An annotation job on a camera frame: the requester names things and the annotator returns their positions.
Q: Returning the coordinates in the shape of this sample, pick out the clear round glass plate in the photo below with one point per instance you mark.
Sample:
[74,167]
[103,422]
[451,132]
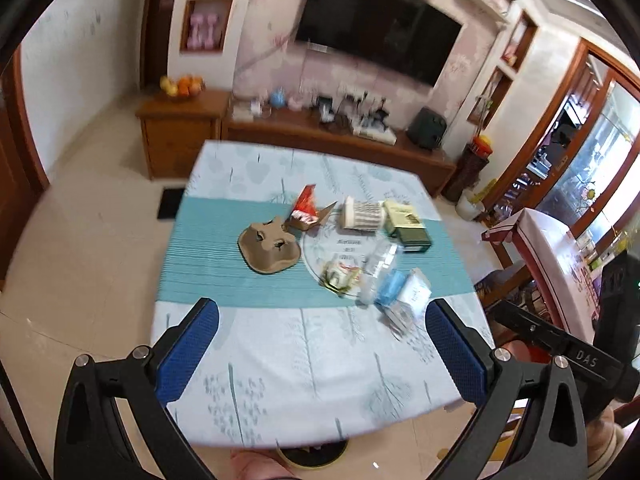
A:
[345,245]

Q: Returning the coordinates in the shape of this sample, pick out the green cardboard box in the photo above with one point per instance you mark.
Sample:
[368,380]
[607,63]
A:
[407,230]

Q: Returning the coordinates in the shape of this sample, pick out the checkered paper cup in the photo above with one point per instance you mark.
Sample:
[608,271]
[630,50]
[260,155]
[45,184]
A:
[362,214]

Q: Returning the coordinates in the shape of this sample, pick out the side table with pink cloth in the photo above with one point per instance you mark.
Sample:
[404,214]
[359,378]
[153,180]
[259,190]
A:
[550,250]

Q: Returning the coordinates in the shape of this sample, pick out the long wooden tv console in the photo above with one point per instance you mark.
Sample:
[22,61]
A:
[310,130]

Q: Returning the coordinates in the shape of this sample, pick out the clear plastic bottle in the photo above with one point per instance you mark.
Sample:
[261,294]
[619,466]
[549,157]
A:
[380,270]

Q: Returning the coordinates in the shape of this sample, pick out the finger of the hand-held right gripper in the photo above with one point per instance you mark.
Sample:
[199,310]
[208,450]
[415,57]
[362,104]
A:
[530,327]

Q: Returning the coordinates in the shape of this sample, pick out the pink plastic stool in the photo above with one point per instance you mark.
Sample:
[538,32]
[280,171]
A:
[530,355]

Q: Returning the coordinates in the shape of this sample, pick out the black bin with yellow rim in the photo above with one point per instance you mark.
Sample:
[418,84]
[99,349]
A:
[312,455]

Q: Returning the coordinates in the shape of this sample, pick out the red snack wrapper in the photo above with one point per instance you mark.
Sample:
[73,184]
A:
[305,207]

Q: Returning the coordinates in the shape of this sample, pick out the white set-top box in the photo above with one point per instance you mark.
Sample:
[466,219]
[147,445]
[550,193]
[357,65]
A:
[375,135]

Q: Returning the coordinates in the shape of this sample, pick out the person's leg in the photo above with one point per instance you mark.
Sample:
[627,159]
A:
[260,467]

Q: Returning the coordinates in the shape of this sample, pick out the bowl of fruit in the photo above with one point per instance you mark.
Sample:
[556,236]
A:
[182,86]

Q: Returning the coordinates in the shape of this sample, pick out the small black device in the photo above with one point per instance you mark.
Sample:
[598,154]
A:
[325,109]

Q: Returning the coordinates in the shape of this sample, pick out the black floor mat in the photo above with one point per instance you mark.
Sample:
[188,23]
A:
[171,203]

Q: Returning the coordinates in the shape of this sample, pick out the white bucket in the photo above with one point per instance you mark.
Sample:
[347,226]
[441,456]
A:
[469,206]

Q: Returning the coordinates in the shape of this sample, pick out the leaf print tablecloth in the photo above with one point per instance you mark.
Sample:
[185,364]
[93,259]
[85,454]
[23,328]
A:
[280,350]

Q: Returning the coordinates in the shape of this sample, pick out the blue plastic packet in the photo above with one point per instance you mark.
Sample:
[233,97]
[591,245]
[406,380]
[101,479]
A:
[391,287]

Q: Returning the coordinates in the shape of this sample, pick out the small wooden cabinet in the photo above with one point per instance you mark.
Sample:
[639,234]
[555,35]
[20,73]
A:
[175,135]

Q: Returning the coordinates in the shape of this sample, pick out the brown pulp cup carrier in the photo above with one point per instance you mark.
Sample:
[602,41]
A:
[265,250]

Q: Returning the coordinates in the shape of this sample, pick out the blue snow globe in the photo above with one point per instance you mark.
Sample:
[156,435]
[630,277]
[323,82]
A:
[278,98]

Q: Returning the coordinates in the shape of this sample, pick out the pink ornament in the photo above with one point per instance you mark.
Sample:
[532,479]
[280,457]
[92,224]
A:
[296,101]

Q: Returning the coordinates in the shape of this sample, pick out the dark air fryer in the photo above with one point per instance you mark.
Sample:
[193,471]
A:
[425,127]

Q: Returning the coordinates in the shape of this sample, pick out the person's right forearm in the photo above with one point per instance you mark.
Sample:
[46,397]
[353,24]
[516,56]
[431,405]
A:
[607,445]

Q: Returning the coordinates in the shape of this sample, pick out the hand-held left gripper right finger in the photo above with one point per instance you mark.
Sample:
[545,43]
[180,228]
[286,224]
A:
[455,352]

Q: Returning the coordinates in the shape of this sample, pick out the black wall television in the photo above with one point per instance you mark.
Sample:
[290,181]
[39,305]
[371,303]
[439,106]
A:
[375,25]

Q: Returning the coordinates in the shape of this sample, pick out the white power strip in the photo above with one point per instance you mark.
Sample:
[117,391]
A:
[248,111]

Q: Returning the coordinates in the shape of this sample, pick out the gold wrapper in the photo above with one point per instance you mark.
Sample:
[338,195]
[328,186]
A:
[340,275]

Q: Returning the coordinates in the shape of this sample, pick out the dark box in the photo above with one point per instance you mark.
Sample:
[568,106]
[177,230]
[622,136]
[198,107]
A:
[497,285]

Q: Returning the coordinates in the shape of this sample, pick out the small white carton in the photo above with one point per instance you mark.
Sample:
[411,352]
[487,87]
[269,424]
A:
[412,300]

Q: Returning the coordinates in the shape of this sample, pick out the brown wooden door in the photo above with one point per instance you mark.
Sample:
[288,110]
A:
[15,185]

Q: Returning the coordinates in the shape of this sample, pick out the black phone stand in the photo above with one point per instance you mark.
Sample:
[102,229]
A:
[375,110]

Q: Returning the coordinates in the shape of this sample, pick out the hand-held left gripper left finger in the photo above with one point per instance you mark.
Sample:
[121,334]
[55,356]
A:
[190,350]

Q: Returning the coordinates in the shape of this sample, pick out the dark wooden stand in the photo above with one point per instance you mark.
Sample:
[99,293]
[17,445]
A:
[462,175]

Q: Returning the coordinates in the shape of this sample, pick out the brown kraft paper box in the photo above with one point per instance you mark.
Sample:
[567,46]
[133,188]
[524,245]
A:
[322,217]

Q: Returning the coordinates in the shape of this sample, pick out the wooden frame glass door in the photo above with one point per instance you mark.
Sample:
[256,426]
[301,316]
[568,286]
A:
[590,160]

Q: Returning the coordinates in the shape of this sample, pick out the pink dumbbell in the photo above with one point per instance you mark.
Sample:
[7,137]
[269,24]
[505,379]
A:
[196,30]
[212,29]

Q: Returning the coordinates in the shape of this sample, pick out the red and yellow ornament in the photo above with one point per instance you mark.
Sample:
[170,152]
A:
[481,145]

